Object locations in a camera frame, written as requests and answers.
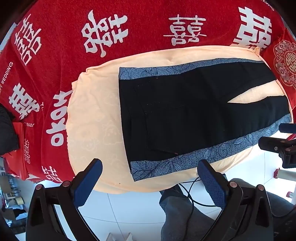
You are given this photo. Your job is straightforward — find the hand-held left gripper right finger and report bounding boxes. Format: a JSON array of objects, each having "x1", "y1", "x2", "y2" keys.
[{"x1": 196, "y1": 159, "x2": 275, "y2": 241}]

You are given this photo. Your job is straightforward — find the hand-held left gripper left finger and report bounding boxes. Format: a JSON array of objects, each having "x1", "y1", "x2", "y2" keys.
[{"x1": 25, "y1": 158, "x2": 103, "y2": 241}]

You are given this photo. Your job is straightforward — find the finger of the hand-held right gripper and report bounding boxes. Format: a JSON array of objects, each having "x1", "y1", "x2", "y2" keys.
[
  {"x1": 278, "y1": 123, "x2": 296, "y2": 134},
  {"x1": 258, "y1": 137, "x2": 292, "y2": 152}
]

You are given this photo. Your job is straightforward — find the black pants with blue trim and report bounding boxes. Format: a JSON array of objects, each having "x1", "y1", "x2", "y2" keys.
[{"x1": 118, "y1": 58, "x2": 292, "y2": 182}]

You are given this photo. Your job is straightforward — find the white and red rack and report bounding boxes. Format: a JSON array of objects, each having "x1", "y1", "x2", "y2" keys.
[{"x1": 273, "y1": 168, "x2": 296, "y2": 200}]

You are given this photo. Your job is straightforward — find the person's leg in jeans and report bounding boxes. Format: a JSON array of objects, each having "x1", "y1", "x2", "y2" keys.
[{"x1": 159, "y1": 178, "x2": 296, "y2": 241}]

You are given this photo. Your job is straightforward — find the red patterned cushion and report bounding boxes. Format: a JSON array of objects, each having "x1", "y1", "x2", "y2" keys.
[{"x1": 261, "y1": 28, "x2": 296, "y2": 102}]

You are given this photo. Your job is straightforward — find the peach towel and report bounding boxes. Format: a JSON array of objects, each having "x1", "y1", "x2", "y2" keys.
[{"x1": 65, "y1": 46, "x2": 292, "y2": 194}]

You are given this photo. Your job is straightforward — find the black cloth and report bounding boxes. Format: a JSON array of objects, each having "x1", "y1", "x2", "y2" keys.
[{"x1": 0, "y1": 103, "x2": 19, "y2": 156}]

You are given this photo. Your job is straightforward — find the red printed blanket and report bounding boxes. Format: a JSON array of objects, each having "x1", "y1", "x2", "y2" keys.
[{"x1": 0, "y1": 0, "x2": 296, "y2": 184}]

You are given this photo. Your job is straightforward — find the black cable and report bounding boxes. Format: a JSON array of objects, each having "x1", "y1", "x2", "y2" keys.
[{"x1": 178, "y1": 176, "x2": 223, "y2": 229}]

